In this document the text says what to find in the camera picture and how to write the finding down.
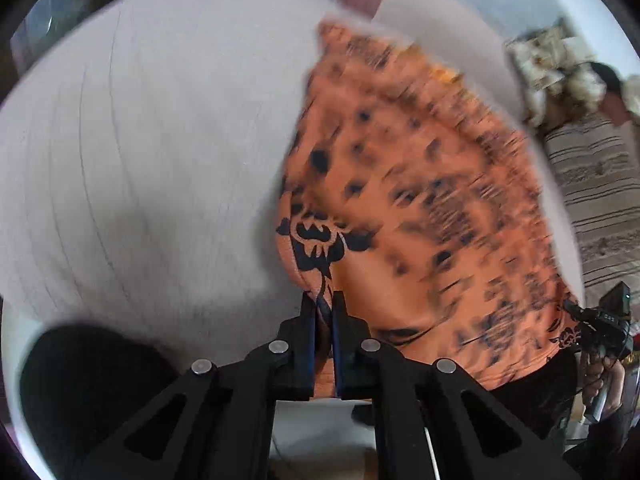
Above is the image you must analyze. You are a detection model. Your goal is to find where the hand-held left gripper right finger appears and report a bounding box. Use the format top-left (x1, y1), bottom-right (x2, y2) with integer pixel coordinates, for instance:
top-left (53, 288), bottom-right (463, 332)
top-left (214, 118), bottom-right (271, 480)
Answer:
top-left (332, 290), bottom-right (581, 480)

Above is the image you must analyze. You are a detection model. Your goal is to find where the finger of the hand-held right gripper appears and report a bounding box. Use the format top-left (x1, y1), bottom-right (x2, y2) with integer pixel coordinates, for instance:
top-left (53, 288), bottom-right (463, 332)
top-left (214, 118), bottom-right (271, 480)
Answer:
top-left (563, 300), bottom-right (597, 328)

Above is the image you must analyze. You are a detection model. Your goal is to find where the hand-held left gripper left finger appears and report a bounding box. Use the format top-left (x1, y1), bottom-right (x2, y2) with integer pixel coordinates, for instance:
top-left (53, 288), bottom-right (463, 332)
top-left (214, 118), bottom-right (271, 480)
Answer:
top-left (70, 292), bottom-right (317, 480)

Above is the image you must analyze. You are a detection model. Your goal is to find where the orange black floral cloth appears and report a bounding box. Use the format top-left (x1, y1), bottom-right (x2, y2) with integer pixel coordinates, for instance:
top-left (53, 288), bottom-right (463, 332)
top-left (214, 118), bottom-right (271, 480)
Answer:
top-left (276, 20), bottom-right (583, 403)

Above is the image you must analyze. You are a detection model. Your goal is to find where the person's right hand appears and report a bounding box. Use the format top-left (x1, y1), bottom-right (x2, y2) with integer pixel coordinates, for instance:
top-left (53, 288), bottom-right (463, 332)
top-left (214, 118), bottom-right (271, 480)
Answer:
top-left (584, 352), bottom-right (627, 413)

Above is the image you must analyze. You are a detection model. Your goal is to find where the striped beige cushion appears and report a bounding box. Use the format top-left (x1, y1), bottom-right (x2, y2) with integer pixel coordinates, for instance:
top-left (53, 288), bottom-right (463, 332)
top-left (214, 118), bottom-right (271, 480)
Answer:
top-left (542, 109), bottom-right (640, 313)

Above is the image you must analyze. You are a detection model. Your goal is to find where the dark rounded object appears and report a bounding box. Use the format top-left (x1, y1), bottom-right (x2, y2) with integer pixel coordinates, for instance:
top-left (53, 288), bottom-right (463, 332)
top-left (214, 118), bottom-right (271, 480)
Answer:
top-left (592, 62), bottom-right (637, 127)

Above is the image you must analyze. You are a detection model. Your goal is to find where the crumpled beige printed cloth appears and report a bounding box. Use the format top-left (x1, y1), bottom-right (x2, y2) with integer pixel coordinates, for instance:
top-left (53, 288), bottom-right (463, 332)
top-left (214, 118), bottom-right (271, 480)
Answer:
top-left (505, 19), bottom-right (608, 130)

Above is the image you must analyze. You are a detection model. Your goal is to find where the beige quilted mattress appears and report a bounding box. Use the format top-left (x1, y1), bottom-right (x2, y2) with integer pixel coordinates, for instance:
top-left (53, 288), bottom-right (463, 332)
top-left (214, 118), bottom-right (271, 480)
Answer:
top-left (0, 0), bottom-right (586, 343)

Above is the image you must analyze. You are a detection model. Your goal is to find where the wooden stained glass door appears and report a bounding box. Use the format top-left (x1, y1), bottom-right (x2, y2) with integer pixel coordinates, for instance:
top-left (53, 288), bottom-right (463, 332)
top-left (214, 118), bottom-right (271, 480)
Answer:
top-left (10, 0), bottom-right (57, 77)

